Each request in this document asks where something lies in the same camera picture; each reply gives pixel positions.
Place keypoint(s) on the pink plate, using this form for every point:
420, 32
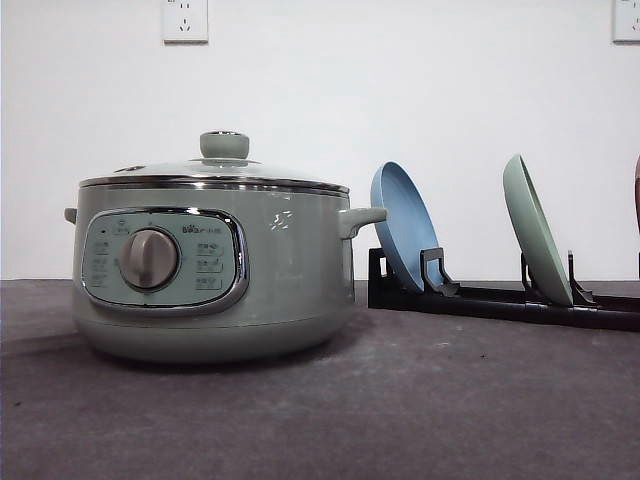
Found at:
637, 191

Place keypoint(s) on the green electric steamer pot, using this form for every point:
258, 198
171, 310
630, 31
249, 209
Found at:
214, 276

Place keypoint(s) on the green plate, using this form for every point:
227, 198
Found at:
535, 234

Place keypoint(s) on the black dish rack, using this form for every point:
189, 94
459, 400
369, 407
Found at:
438, 294

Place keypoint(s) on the white wall socket left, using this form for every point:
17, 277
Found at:
185, 24

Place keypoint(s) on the white wall socket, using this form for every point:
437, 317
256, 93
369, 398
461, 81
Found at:
625, 24
185, 24

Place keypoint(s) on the glass pot lid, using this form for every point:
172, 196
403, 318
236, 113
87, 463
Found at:
223, 164

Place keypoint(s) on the white wall socket right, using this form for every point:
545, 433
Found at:
625, 24

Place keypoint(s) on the blue plate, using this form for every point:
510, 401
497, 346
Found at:
408, 227

